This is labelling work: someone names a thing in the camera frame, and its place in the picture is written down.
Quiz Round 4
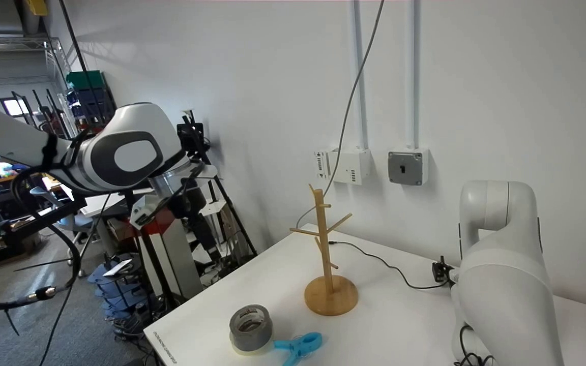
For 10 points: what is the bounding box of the black tripod equipment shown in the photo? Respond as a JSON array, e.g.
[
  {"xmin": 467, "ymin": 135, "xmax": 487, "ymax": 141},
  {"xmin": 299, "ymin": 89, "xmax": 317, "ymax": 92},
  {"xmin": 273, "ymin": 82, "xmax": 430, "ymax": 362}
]
[{"xmin": 169, "ymin": 161, "xmax": 259, "ymax": 270}]

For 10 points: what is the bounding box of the thin black table cable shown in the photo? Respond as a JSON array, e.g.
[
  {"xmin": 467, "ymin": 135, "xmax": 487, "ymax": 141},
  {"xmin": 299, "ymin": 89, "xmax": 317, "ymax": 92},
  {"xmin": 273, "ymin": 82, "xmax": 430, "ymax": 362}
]
[{"xmin": 326, "ymin": 238, "xmax": 443, "ymax": 293}]

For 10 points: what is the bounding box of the blue plastic spring clamp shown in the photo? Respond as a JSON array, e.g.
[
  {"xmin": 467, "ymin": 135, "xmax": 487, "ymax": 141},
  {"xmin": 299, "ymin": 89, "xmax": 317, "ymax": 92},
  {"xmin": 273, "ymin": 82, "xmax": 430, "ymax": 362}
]
[{"xmin": 270, "ymin": 329, "xmax": 326, "ymax": 366}]

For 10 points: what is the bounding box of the yellow object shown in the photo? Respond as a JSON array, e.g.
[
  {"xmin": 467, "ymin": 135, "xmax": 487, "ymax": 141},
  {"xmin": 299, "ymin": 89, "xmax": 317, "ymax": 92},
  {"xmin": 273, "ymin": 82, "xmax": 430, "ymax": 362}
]
[{"xmin": 23, "ymin": 0, "xmax": 50, "ymax": 18}]

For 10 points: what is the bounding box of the grey hanging wall cable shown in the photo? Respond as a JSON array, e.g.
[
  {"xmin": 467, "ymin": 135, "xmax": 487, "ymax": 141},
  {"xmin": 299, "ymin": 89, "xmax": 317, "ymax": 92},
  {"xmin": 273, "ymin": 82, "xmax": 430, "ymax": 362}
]
[{"xmin": 292, "ymin": 0, "xmax": 386, "ymax": 231}]

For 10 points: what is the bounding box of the plain white wall box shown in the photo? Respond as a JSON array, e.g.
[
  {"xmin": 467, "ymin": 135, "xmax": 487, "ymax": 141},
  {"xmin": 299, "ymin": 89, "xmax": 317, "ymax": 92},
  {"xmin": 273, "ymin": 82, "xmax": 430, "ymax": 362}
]
[{"xmin": 332, "ymin": 147, "xmax": 373, "ymax": 188}]

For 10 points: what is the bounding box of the white wall socket box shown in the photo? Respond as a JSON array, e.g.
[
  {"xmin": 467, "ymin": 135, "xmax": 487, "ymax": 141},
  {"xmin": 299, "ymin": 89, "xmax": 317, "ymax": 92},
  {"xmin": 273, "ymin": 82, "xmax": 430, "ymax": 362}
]
[{"xmin": 313, "ymin": 149, "xmax": 340, "ymax": 186}]

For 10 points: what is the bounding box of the white wall conduit pipe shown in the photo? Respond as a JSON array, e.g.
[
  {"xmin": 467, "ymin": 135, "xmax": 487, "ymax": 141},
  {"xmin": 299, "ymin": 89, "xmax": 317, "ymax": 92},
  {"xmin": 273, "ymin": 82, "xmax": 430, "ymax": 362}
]
[
  {"xmin": 406, "ymin": 0, "xmax": 422, "ymax": 152},
  {"xmin": 349, "ymin": 0, "xmax": 370, "ymax": 152}
]

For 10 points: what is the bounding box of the black slanted pole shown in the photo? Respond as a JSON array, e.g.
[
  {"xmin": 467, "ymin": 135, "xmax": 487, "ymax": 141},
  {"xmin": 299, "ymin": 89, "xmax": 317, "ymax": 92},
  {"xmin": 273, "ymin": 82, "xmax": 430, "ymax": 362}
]
[{"xmin": 57, "ymin": 0, "xmax": 90, "ymax": 73}]

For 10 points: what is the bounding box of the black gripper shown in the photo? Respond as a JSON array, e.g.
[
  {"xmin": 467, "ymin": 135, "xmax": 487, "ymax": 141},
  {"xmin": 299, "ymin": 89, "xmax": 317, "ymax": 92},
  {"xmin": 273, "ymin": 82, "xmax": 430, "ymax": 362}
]
[{"xmin": 174, "ymin": 109, "xmax": 211, "ymax": 167}]

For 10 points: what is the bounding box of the black power plug adapter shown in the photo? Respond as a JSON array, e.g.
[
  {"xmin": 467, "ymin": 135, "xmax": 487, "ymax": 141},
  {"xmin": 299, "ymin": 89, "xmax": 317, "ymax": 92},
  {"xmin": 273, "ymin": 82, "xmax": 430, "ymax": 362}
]
[{"xmin": 429, "ymin": 254, "xmax": 457, "ymax": 289}]

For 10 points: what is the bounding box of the red and white stand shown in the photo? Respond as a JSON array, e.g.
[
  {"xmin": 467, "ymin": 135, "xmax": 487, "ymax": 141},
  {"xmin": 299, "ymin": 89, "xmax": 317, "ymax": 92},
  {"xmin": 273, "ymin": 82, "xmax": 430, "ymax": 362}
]
[{"xmin": 128, "ymin": 196, "xmax": 203, "ymax": 303}]

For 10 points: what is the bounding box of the grey masking tape roll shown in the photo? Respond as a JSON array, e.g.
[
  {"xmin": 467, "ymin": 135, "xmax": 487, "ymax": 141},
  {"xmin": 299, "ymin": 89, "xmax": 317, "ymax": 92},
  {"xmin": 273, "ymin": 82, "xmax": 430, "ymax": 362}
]
[{"xmin": 227, "ymin": 303, "xmax": 274, "ymax": 356}]

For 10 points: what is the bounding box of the grey wall junction box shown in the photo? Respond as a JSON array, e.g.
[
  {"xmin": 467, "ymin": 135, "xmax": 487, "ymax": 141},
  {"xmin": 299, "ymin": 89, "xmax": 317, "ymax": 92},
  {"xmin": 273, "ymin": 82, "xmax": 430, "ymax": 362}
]
[{"xmin": 386, "ymin": 149, "xmax": 430, "ymax": 188}]

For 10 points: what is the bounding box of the wooden peg holder stand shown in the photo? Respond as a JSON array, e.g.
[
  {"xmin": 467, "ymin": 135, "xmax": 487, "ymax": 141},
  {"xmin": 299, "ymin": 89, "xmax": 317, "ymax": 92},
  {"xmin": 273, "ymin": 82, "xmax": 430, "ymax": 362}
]
[{"xmin": 288, "ymin": 183, "xmax": 361, "ymax": 317}]

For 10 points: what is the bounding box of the black cable bundle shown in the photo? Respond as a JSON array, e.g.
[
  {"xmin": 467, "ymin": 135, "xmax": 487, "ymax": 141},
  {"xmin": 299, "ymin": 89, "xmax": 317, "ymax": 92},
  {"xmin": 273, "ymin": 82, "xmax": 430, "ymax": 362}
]
[{"xmin": 453, "ymin": 322, "xmax": 496, "ymax": 366}]

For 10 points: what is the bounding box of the coloured storage bin rack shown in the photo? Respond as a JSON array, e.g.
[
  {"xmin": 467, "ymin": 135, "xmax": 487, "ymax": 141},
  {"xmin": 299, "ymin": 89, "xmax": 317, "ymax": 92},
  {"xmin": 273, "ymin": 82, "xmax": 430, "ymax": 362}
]
[{"xmin": 62, "ymin": 70, "xmax": 124, "ymax": 137}]

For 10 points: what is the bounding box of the blue object on floor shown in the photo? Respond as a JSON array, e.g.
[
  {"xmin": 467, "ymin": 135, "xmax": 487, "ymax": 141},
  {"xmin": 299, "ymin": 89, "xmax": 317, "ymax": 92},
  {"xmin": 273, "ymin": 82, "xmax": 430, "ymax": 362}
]
[{"xmin": 88, "ymin": 263, "xmax": 146, "ymax": 323}]

